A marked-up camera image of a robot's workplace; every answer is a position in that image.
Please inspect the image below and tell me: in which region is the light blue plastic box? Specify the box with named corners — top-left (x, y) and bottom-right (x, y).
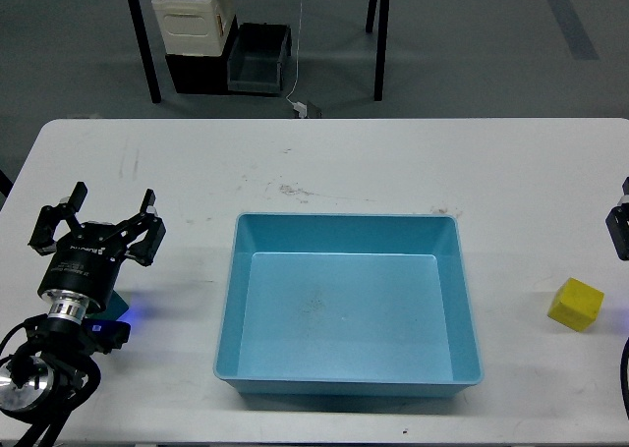
top-left (214, 213), bottom-right (484, 398)

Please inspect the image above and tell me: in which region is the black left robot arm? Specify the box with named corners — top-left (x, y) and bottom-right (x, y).
top-left (1, 182), bottom-right (166, 446)

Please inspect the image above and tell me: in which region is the yellow cube block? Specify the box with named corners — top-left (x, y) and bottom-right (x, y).
top-left (547, 278), bottom-right (604, 332)

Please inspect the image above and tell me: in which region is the black crate under cream crate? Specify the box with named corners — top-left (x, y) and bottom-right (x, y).
top-left (165, 18), bottom-right (239, 95)

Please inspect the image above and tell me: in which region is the thin white cable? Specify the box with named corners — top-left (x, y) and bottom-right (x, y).
top-left (286, 0), bottom-right (304, 105)

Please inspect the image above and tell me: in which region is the green cube block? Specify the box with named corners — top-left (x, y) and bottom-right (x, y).
top-left (89, 291), bottom-right (129, 321)

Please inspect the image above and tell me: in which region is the black table leg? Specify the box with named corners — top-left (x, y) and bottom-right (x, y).
top-left (127, 0), bottom-right (161, 104)
top-left (373, 0), bottom-right (390, 101)
top-left (365, 0), bottom-right (378, 33)

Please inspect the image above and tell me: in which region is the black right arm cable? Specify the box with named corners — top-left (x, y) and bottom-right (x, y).
top-left (619, 336), bottom-right (629, 419)

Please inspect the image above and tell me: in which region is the grey plastic bin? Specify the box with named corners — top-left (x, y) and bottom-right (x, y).
top-left (227, 23), bottom-right (292, 96)

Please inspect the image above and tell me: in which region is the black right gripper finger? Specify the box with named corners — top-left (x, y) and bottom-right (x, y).
top-left (605, 178), bottom-right (629, 261)

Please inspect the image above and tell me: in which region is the cream plastic crate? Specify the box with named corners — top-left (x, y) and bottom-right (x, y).
top-left (151, 0), bottom-right (235, 57)

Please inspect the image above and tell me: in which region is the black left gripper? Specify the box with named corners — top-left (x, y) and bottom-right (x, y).
top-left (29, 182), bottom-right (166, 313)

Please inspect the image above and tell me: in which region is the white power adapter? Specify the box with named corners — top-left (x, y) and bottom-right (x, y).
top-left (292, 101), bottom-right (308, 119)

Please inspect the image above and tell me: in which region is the black table leg far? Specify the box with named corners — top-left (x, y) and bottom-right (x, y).
top-left (365, 0), bottom-right (378, 33)

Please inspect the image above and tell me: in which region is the black table leg left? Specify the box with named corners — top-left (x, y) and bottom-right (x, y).
top-left (127, 0), bottom-right (161, 104)

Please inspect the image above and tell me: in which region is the black table leg right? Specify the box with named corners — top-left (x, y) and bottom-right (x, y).
top-left (373, 0), bottom-right (390, 101)

